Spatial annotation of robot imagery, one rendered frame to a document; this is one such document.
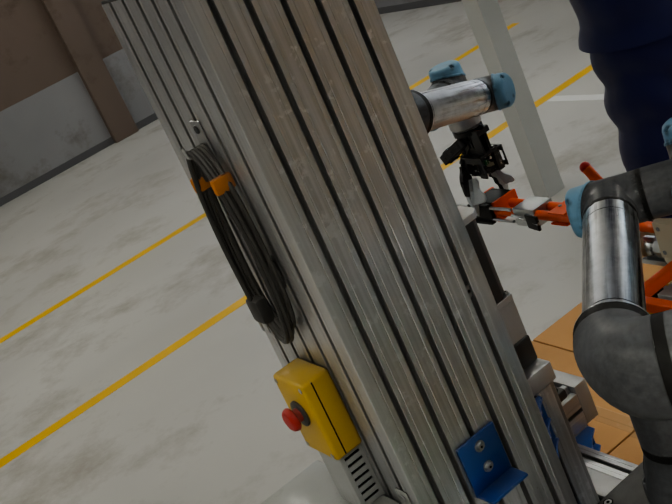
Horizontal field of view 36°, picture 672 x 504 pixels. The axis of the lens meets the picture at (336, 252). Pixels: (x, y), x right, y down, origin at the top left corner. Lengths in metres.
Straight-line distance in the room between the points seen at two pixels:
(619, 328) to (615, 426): 1.59
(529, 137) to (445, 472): 4.08
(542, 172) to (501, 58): 0.65
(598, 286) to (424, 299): 0.27
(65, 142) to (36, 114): 0.44
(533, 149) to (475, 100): 3.43
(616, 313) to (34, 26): 11.22
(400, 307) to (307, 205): 0.20
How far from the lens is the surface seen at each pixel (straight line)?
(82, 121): 12.29
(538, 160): 5.55
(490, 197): 2.48
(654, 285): 1.91
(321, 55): 1.34
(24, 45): 12.15
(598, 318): 1.21
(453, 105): 2.02
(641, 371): 1.14
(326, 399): 1.48
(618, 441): 2.70
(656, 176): 1.49
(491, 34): 5.35
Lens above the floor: 2.10
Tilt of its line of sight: 20 degrees down
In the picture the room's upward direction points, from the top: 25 degrees counter-clockwise
